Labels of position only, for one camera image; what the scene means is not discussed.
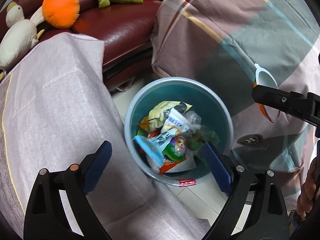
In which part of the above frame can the white goose plush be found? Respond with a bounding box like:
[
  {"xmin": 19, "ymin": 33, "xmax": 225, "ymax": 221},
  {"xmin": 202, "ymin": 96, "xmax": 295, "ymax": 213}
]
[{"xmin": 0, "ymin": 1, "xmax": 45, "ymax": 70}]

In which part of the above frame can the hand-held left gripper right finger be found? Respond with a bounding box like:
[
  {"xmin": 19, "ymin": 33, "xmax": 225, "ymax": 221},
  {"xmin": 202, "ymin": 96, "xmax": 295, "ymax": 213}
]
[{"xmin": 202, "ymin": 142, "xmax": 289, "ymax": 240}]

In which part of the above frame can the pink grey table cloth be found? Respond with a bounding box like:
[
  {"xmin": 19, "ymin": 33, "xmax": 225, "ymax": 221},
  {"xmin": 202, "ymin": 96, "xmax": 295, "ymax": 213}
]
[{"xmin": 0, "ymin": 32, "xmax": 210, "ymax": 240}]

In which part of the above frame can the person's right hand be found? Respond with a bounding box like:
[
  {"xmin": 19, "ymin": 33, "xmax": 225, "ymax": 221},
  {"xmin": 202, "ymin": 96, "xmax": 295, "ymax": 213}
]
[{"xmin": 297, "ymin": 155, "xmax": 320, "ymax": 220}]

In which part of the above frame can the teal plastic bin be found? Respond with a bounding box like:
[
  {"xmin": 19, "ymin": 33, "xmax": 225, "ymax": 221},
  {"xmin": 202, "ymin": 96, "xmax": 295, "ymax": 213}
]
[{"xmin": 124, "ymin": 77, "xmax": 235, "ymax": 187}]

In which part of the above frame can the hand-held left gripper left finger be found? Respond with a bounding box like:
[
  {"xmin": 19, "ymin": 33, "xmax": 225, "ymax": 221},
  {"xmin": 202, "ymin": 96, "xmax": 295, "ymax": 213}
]
[{"xmin": 24, "ymin": 141, "xmax": 113, "ymax": 240}]

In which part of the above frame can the white blue snack packet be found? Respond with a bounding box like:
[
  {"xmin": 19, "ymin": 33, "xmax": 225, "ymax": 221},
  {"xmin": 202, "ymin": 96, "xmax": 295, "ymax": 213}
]
[{"xmin": 160, "ymin": 108, "xmax": 192, "ymax": 135}]

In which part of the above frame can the white orange plastic bowl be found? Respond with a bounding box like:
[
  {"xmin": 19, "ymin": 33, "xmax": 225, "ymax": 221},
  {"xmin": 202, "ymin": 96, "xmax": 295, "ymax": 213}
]
[{"xmin": 254, "ymin": 62, "xmax": 279, "ymax": 123}]

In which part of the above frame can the orange snack packet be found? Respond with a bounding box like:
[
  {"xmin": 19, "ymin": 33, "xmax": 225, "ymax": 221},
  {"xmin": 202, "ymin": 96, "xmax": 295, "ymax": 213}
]
[{"xmin": 137, "ymin": 116, "xmax": 153, "ymax": 133}]

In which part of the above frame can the green snack packet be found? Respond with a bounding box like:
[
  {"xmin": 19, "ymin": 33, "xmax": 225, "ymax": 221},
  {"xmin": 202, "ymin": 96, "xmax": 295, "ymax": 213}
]
[{"xmin": 187, "ymin": 129, "xmax": 219, "ymax": 153}]

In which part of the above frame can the clear plastic bag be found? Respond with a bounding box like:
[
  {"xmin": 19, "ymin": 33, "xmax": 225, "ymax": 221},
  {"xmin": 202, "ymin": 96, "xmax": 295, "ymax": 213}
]
[{"xmin": 184, "ymin": 110, "xmax": 203, "ymax": 130}]

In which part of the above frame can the plaid blanket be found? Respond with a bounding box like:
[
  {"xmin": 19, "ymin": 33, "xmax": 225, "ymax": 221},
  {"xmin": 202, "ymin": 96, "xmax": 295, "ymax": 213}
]
[{"xmin": 151, "ymin": 0, "xmax": 320, "ymax": 213}]

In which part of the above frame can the light blue snack packet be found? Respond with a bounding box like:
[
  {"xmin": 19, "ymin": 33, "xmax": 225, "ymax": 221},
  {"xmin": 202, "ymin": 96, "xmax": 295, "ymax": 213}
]
[{"xmin": 133, "ymin": 135, "xmax": 165, "ymax": 172}]

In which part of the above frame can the dog print snack packet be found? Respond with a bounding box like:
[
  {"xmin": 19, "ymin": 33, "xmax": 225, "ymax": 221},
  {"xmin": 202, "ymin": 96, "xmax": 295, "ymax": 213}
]
[{"xmin": 146, "ymin": 134, "xmax": 197, "ymax": 174}]

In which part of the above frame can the dark red leather sofa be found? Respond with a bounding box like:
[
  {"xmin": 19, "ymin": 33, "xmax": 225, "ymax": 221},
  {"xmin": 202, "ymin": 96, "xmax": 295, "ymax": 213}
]
[{"xmin": 0, "ymin": 0, "xmax": 165, "ymax": 90}]

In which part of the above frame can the orange carrot bunny plush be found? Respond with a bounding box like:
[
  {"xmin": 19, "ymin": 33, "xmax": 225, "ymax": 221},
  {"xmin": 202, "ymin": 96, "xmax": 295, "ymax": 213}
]
[{"xmin": 42, "ymin": 0, "xmax": 80, "ymax": 29}]

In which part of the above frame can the cream snack packet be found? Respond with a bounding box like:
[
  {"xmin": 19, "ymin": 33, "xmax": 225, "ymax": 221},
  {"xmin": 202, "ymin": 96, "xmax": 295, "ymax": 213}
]
[{"xmin": 149, "ymin": 101, "xmax": 193, "ymax": 130}]

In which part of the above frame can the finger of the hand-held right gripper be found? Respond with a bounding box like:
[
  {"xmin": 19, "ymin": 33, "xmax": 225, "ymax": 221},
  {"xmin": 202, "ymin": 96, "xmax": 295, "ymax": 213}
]
[{"xmin": 252, "ymin": 85, "xmax": 310, "ymax": 117}]

